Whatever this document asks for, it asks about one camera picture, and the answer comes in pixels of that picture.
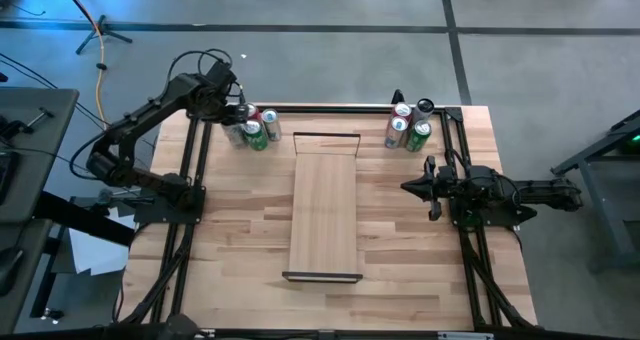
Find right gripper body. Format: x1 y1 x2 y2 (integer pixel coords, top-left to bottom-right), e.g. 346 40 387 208
423 154 465 222

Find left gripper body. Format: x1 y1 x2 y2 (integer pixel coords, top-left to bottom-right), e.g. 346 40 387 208
207 87 251 126

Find green soda can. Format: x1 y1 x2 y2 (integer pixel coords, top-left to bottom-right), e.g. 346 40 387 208
404 120 433 153
242 119 270 152

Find silver blue beverage can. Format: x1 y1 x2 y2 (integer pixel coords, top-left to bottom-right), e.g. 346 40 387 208
383 116 410 150
260 108 283 143

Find black tripod stand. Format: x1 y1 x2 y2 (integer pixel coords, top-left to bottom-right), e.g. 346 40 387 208
74 13 134 56

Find workbench with grey legs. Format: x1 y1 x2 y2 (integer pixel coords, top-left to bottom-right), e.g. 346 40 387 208
549 108 640 274

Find white paper sheets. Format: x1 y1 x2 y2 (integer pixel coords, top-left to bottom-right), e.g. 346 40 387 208
67 207 137 277

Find black box green light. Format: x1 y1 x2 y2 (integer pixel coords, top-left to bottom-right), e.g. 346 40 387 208
619 129 640 156

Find grey side desk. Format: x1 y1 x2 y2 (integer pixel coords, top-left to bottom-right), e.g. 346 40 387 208
0 87 137 334

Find black clamp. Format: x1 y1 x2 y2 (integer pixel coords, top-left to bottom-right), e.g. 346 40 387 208
0 106 56 142

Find black rounded object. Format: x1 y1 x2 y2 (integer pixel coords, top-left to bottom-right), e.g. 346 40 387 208
149 313 202 340

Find black keyboard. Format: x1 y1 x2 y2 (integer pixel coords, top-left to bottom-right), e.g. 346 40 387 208
0 149 20 206

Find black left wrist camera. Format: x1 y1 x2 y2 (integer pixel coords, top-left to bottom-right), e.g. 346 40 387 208
205 59 237 89

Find orange yellow cable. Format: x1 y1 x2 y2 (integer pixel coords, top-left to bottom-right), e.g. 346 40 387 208
53 0 110 130

